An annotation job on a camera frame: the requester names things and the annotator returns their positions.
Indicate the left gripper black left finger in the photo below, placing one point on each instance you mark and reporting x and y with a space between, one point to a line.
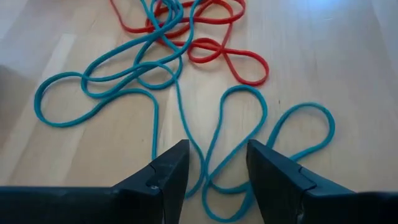
169 177

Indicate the red rubber band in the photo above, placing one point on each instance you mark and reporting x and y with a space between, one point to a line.
237 17
264 68

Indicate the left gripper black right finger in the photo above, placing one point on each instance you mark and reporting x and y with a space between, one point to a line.
273 177

